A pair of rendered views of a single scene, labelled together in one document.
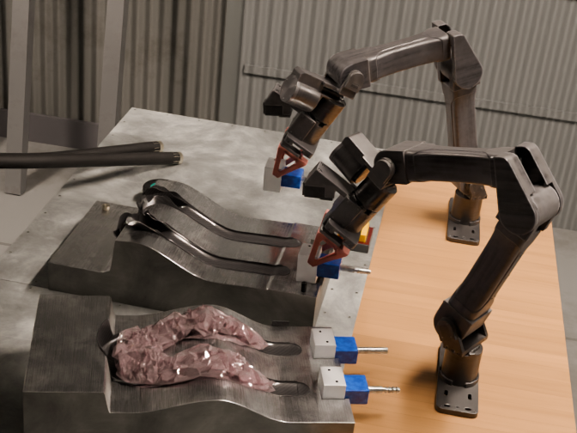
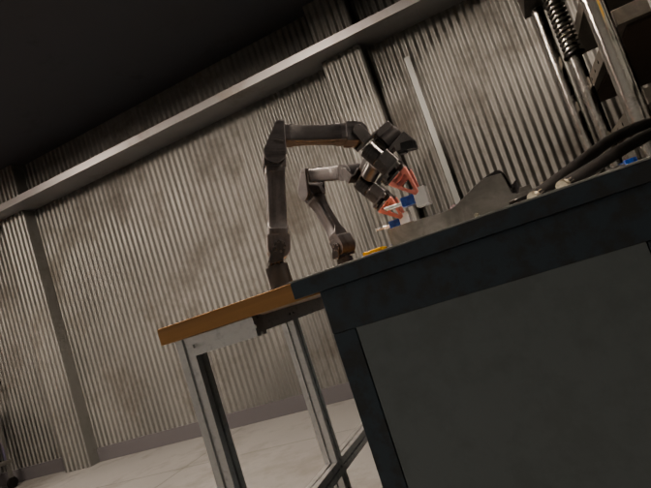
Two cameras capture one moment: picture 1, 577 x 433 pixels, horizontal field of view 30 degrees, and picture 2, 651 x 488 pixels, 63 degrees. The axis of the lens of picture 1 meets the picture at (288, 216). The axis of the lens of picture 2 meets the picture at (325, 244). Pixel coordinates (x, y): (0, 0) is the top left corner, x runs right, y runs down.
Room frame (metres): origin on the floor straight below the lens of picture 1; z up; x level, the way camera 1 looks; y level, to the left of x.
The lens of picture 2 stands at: (3.51, 0.08, 0.74)
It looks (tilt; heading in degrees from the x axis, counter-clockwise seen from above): 6 degrees up; 193
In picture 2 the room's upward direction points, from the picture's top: 18 degrees counter-clockwise
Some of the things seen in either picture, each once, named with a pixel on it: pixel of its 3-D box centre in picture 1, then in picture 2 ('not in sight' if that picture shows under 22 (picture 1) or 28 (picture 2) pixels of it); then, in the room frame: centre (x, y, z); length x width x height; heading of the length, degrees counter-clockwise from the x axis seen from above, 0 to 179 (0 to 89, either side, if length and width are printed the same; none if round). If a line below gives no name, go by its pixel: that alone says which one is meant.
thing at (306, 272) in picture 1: (335, 266); (393, 224); (1.68, -0.09, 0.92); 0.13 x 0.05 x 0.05; 82
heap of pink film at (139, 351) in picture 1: (193, 345); not in sight; (1.42, 0.13, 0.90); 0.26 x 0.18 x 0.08; 99
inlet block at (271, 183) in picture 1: (297, 178); (406, 201); (1.98, -0.01, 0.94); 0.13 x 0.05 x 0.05; 82
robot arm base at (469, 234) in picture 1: (466, 206); (280, 278); (2.13, -0.39, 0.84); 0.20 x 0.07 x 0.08; 174
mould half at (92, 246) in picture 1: (197, 248); (472, 210); (1.78, 0.16, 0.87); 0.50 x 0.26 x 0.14; 82
